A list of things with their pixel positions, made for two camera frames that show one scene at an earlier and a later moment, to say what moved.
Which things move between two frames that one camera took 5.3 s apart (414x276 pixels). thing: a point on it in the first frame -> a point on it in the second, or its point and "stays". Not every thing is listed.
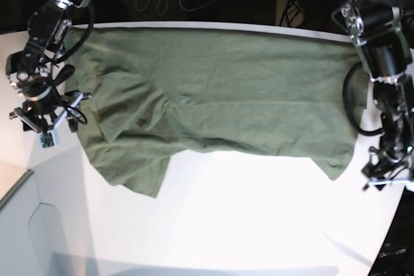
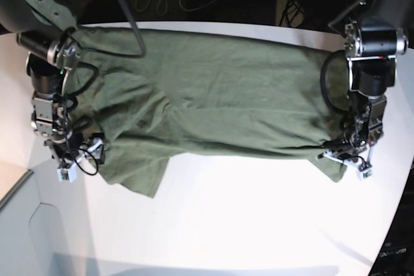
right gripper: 381,171 -> 346,151
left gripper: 43,123 -> 68,148
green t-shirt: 154,92 stays
